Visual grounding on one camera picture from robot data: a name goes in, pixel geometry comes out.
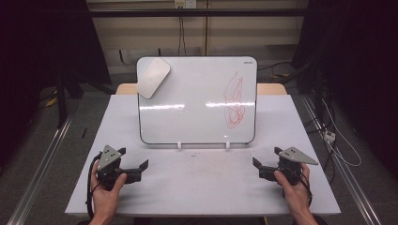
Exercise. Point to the person's right hand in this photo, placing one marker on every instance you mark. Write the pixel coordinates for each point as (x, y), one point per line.
(297, 197)

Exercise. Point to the metal floor rail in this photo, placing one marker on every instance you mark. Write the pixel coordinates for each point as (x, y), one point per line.
(40, 168)
(347, 175)

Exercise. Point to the wooden table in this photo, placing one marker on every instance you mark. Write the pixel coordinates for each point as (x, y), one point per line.
(270, 89)

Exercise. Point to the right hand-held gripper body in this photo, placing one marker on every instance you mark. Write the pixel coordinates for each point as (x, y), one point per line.
(295, 156)

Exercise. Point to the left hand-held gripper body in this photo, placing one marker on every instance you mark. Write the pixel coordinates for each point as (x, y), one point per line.
(108, 157)

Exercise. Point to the white power strip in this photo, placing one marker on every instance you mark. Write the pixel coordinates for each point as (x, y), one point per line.
(329, 136)

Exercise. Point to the white whiteboard with black rim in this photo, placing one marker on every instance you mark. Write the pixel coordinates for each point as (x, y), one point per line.
(194, 122)

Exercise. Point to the yellow wall pipe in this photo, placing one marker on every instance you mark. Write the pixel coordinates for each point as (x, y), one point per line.
(206, 31)

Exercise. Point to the white wall socket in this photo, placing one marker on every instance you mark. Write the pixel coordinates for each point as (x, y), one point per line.
(185, 3)

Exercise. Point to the black horizontal bar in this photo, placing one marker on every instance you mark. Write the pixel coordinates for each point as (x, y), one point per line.
(194, 12)

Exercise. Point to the white whiteboard foot clip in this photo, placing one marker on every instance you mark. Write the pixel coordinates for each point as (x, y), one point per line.
(179, 145)
(227, 145)

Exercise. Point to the white rounded whiteboard eraser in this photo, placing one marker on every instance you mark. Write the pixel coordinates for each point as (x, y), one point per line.
(153, 78)

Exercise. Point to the dark curtain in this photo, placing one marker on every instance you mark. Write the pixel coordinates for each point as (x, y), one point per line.
(359, 62)
(37, 56)

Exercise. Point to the person's left hand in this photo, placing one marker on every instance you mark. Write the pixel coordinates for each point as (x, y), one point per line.
(104, 201)

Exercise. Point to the white table cover sheet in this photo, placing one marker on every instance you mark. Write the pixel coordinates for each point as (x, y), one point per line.
(200, 181)

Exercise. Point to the black metal stand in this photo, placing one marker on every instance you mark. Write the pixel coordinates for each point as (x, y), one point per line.
(62, 100)

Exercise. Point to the small black floor object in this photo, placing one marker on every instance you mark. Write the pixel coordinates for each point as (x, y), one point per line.
(84, 132)

